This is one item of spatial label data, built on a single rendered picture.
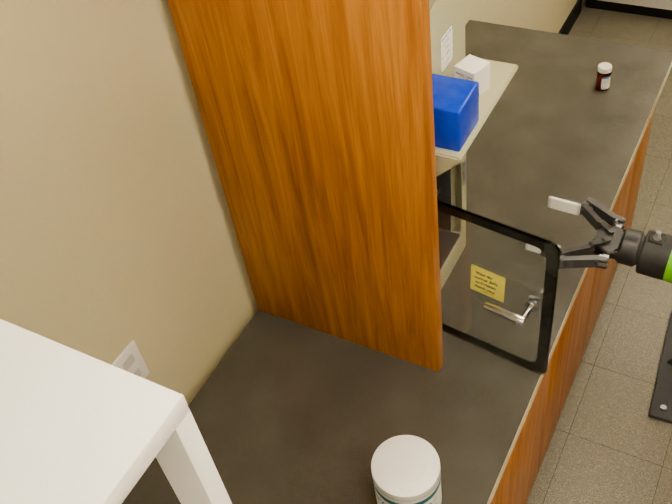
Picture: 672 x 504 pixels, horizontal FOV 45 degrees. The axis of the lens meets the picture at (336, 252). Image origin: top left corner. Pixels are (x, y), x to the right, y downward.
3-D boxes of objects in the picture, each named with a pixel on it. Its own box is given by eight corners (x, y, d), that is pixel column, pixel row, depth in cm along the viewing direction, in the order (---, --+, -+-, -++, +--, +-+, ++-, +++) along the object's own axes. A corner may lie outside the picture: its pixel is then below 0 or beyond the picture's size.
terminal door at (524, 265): (424, 319, 188) (416, 191, 159) (546, 375, 173) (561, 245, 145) (422, 322, 187) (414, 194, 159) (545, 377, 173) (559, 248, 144)
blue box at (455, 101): (409, 141, 151) (406, 102, 145) (430, 111, 157) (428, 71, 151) (459, 152, 147) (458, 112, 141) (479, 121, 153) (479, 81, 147)
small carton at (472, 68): (454, 91, 161) (453, 66, 156) (469, 79, 163) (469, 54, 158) (474, 100, 158) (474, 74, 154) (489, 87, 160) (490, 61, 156)
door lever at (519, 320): (493, 295, 165) (494, 286, 163) (536, 313, 160) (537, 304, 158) (481, 312, 162) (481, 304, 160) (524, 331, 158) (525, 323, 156)
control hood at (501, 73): (404, 186, 158) (401, 146, 151) (466, 94, 176) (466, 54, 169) (460, 200, 153) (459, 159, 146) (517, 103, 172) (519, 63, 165)
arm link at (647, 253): (658, 292, 163) (670, 261, 168) (670, 252, 154) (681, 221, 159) (628, 283, 165) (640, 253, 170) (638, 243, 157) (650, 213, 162)
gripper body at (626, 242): (649, 223, 163) (603, 211, 167) (637, 251, 159) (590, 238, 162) (642, 249, 169) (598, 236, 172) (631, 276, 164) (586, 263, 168)
